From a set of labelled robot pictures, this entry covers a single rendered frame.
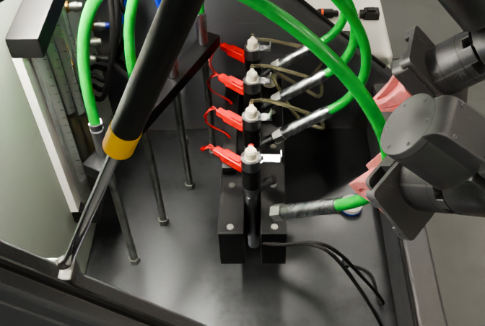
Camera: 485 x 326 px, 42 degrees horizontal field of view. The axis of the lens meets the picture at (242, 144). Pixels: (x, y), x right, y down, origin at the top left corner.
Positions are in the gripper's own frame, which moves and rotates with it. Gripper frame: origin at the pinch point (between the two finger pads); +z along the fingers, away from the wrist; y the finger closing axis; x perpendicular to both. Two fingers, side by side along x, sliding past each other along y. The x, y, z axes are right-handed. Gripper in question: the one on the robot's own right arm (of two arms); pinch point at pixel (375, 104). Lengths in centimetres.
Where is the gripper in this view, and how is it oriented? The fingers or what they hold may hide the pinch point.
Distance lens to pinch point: 77.4
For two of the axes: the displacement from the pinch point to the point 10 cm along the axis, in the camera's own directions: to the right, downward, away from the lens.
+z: -6.4, 3.5, 6.8
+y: -7.1, -6.1, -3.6
